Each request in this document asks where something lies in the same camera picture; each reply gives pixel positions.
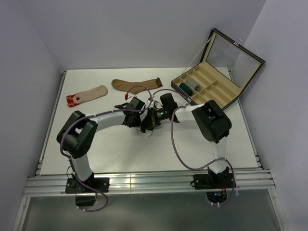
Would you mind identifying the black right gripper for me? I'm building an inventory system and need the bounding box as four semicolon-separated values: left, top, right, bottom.
141;107;169;130

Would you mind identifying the brown long sock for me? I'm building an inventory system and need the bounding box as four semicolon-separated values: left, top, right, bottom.
111;78;163;94

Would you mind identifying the green christmas bear sock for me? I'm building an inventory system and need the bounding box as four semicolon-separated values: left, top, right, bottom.
179;83;193;96

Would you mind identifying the grey striped sock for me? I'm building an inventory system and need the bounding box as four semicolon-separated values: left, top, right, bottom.
186;77;200;92

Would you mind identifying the black white striped sock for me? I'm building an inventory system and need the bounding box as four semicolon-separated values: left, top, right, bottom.
136;127;153;137

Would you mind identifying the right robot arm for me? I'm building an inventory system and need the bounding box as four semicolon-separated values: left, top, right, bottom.
140;93;232;188

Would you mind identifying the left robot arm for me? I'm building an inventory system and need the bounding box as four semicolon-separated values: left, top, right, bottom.
56;97;145;192

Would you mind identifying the beige red reindeer sock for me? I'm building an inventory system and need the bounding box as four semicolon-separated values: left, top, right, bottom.
66;85;108;107

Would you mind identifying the black compartment organizer box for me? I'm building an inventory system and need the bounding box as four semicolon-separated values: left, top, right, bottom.
171;28;265;109

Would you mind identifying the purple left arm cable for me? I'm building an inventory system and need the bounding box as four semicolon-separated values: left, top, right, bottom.
60;85;152;212

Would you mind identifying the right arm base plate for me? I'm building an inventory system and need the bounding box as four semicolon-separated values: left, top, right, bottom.
190;173;234;190

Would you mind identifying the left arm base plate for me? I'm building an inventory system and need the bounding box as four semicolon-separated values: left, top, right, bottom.
65;178;110;194

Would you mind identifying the aluminium frame rail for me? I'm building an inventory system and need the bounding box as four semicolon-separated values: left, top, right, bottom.
23;170;276;197

